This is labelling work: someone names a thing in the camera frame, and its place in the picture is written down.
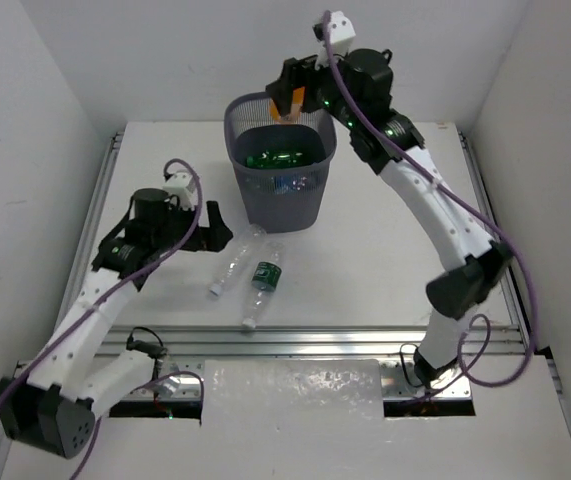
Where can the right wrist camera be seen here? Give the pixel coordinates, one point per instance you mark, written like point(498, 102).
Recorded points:
point(341, 37)

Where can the clear bottle blue label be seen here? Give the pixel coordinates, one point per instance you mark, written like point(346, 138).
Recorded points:
point(294, 183)

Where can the right aluminium side rail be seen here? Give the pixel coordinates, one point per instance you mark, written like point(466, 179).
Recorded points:
point(519, 287)

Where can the aluminium side rail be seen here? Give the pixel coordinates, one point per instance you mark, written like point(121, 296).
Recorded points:
point(519, 287)
point(84, 248)

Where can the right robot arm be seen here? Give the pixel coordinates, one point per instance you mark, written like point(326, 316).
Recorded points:
point(391, 145)

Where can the clear bottle dark green label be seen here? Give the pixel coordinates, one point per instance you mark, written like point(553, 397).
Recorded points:
point(263, 283)

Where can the green plastic bottle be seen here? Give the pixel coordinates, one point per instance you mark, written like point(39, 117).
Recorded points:
point(277, 159)

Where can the grey mesh waste bin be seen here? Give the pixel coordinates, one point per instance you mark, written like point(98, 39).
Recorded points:
point(249, 129)

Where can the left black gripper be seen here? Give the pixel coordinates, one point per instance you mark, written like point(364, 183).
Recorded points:
point(197, 235)

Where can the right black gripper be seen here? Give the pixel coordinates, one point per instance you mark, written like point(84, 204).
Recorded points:
point(296, 73)

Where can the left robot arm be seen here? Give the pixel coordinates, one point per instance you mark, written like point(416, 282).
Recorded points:
point(56, 402)

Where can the clear bottle white cap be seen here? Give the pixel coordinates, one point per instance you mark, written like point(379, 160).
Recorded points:
point(236, 258)

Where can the orange juice bottle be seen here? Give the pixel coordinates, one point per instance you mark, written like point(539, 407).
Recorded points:
point(286, 106)

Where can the aluminium front rail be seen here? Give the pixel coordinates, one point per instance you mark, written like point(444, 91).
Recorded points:
point(190, 347)

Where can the left aluminium side rail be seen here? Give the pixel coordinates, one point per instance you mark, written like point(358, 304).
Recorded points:
point(84, 248)

